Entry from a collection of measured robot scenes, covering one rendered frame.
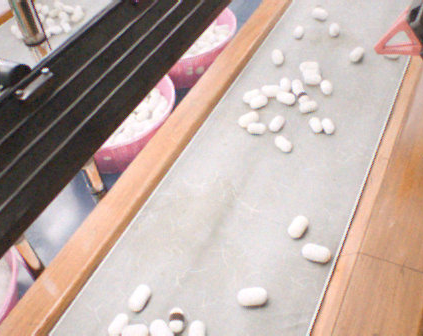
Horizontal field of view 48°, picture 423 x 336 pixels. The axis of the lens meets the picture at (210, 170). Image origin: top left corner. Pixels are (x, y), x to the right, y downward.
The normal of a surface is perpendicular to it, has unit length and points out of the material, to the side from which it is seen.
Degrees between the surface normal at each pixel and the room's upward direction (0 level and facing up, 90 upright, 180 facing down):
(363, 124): 0
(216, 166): 0
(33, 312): 0
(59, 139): 51
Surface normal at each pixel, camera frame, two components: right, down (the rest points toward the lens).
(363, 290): -0.11, -0.70
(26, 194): 0.69, -0.17
